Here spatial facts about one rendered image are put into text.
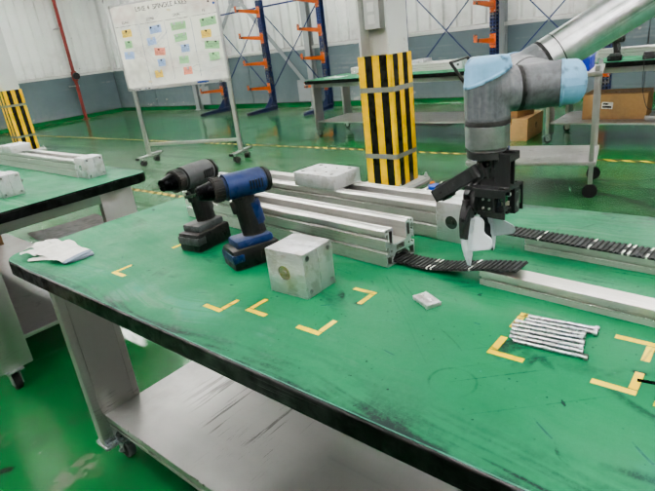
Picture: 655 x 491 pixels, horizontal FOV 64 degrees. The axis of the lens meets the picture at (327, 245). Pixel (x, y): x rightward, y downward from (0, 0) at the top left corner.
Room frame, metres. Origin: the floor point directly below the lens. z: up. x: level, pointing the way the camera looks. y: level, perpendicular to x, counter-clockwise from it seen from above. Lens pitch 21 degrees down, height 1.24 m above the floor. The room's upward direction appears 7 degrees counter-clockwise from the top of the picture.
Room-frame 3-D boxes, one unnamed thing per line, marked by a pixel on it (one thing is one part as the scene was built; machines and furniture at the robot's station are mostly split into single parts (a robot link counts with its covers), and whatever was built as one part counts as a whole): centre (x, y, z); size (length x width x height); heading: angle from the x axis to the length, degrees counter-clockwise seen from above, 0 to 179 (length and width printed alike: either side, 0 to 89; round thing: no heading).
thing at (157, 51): (6.81, 1.57, 0.97); 1.51 x 0.50 x 1.95; 68
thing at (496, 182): (0.90, -0.30, 0.98); 0.09 x 0.08 x 0.12; 43
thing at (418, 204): (1.48, -0.02, 0.82); 0.80 x 0.10 x 0.09; 43
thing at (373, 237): (1.35, 0.12, 0.82); 0.80 x 0.10 x 0.09; 43
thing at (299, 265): (0.99, 0.05, 0.83); 0.11 x 0.10 x 0.10; 140
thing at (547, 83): (0.92, -0.40, 1.13); 0.11 x 0.11 x 0.08; 88
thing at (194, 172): (1.29, 0.33, 0.89); 0.20 x 0.08 x 0.22; 145
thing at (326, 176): (1.48, -0.02, 0.87); 0.16 x 0.11 x 0.07; 43
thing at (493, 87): (0.90, -0.30, 1.14); 0.09 x 0.08 x 0.11; 88
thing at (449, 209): (1.16, -0.34, 0.83); 0.12 x 0.09 x 0.10; 133
